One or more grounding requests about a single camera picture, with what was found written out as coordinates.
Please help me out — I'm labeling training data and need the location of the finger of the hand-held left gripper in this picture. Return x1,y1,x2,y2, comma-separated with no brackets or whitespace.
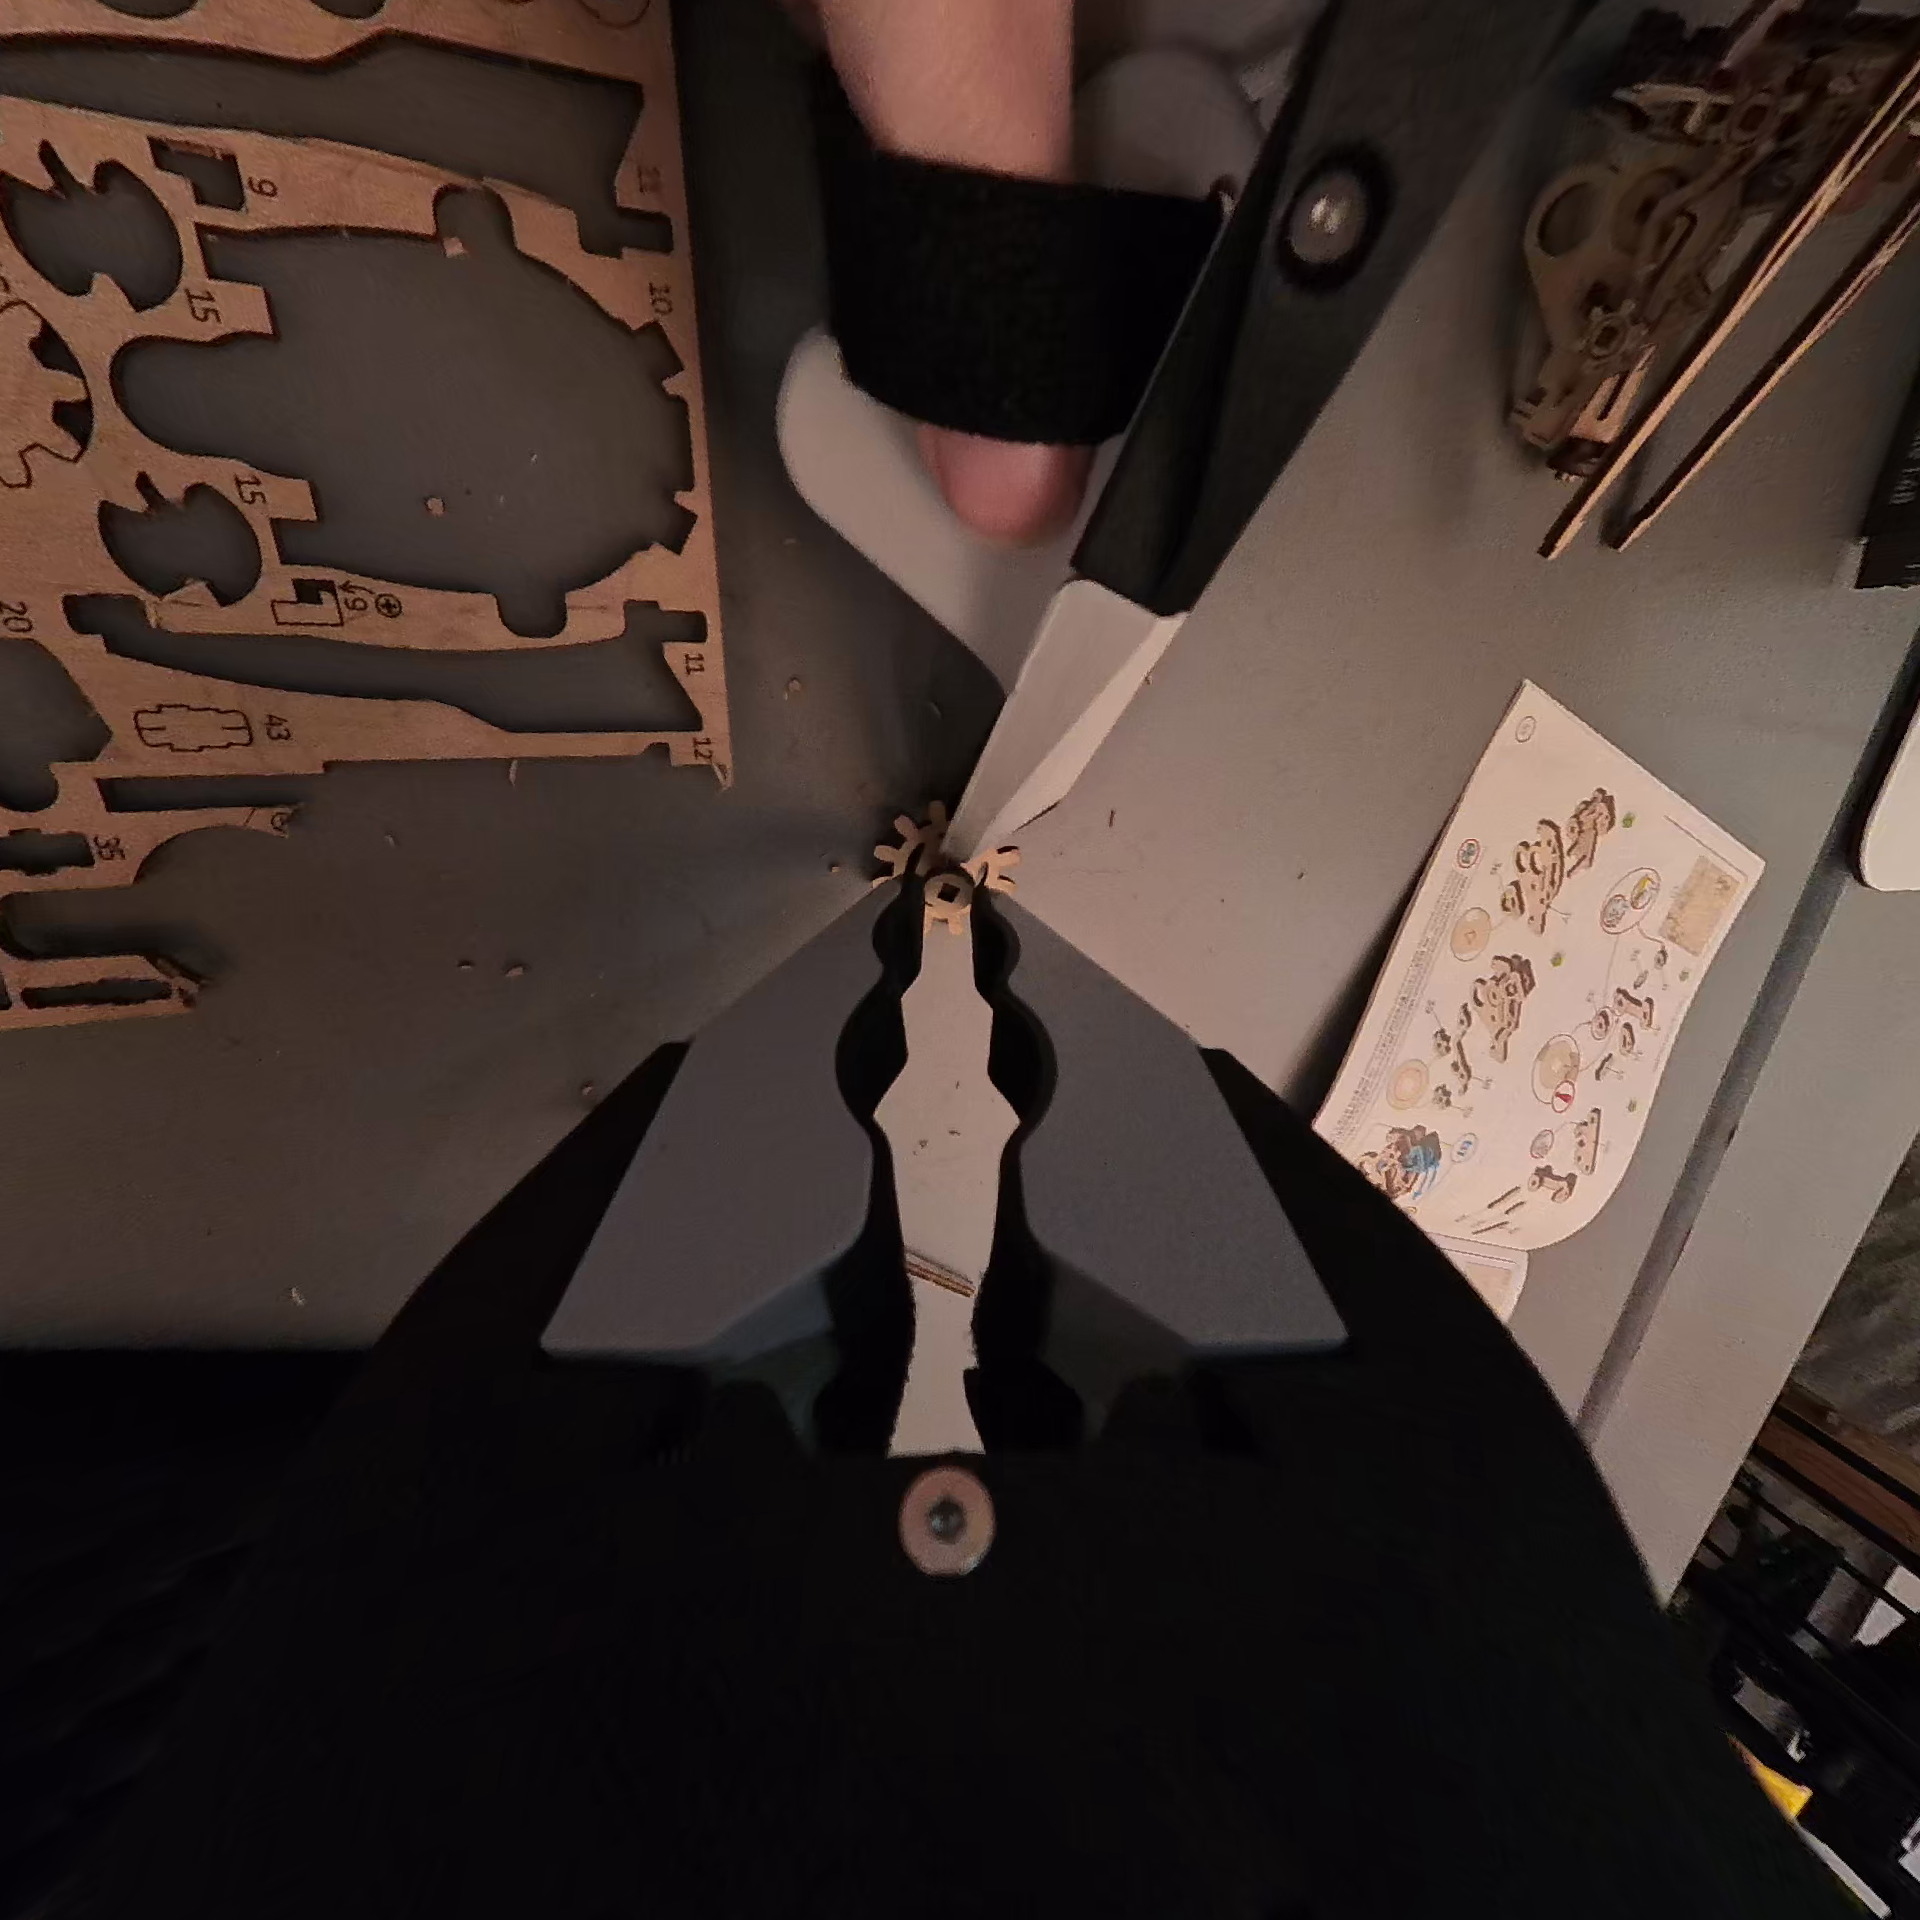
950,579,1194,847
973,708,1126,857

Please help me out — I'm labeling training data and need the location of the partly built wooden model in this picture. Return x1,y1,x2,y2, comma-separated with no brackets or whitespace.
1506,0,1920,561

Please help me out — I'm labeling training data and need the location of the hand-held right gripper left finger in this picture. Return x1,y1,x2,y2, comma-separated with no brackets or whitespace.
541,883,921,1454

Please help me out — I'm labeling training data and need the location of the person's left hand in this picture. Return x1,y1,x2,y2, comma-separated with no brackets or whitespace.
791,0,1109,545

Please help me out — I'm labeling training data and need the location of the open instruction booklet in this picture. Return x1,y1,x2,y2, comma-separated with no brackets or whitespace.
1312,680,1767,1321

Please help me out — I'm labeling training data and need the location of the laser-cut plywood parts sheet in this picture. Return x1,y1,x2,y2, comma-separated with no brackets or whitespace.
0,0,736,1038

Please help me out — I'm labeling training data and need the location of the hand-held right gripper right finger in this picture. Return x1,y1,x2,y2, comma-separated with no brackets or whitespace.
976,902,1350,1454

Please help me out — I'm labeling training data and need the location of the wooden gear with axle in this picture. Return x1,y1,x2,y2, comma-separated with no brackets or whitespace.
871,800,1024,944

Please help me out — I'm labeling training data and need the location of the black model kit box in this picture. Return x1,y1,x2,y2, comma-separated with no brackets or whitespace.
1857,398,1920,592

